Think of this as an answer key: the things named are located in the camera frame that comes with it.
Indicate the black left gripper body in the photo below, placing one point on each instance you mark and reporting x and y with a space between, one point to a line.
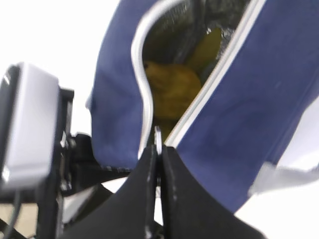
73 188

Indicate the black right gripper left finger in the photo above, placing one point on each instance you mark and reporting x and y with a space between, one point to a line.
127 214

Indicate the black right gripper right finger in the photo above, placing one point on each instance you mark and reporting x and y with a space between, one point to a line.
189 211

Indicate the yellow pear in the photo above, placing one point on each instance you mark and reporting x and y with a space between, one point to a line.
173 88

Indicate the navy blue lunch bag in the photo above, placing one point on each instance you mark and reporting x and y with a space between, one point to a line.
252 98

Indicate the yellow banana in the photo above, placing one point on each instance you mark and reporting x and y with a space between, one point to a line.
205 52

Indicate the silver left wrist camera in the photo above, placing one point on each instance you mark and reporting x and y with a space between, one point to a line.
29 98

